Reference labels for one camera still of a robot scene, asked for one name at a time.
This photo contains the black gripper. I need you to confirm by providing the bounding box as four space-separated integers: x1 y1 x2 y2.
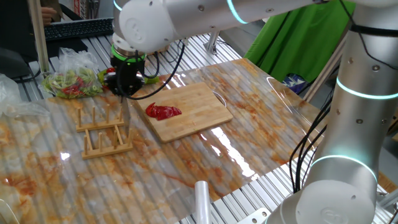
103 57 146 97

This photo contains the steel cleaver knife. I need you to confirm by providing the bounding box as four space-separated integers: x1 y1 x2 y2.
120 95 131 138

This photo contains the bamboo cutting board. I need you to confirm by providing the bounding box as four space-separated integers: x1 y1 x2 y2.
134 81 234 144

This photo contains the cut red chili slice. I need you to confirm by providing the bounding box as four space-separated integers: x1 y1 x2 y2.
145 102 157 118

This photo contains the bag of chopped peppers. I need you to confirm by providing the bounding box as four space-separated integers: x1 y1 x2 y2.
41 46 104 100

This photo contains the bare human hand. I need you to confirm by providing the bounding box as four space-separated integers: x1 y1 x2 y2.
40 6 58 26

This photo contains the small green pepper piece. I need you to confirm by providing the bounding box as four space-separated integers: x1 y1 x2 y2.
96 68 108 84

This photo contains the red pepper piece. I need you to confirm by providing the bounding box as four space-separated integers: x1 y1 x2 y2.
154 105 183 121

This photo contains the wooden peg rack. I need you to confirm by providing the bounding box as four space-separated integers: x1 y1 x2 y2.
75 102 135 161

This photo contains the black keyboard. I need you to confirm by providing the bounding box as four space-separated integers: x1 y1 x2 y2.
43 17 114 43

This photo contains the empty clear plastic bag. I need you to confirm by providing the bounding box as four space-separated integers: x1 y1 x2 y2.
0 73 50 118

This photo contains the black office chair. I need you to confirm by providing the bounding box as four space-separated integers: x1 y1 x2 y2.
0 0 44 80

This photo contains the marble pattern plastic mat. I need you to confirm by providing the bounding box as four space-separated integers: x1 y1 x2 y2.
0 58 338 224

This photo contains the white plastic roll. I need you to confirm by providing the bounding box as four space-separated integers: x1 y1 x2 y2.
194 180 212 224

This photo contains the blue patterned bag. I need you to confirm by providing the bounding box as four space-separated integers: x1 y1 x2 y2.
282 73 307 94

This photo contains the green cloth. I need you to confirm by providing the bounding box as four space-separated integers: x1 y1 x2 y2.
244 0 357 83

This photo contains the short looped black cable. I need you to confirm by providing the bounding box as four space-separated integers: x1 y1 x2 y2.
141 51 160 80

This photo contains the long black gripper cable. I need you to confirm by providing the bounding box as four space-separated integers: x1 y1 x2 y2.
116 40 187 101

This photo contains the aluminium frame post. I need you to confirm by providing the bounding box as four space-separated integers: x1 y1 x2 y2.
27 0 50 75
303 37 348 103

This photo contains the silver metal post foot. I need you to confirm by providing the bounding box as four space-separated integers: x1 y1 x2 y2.
203 30 221 56

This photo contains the black cable bundle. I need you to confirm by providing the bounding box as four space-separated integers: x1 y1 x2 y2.
288 93 335 193

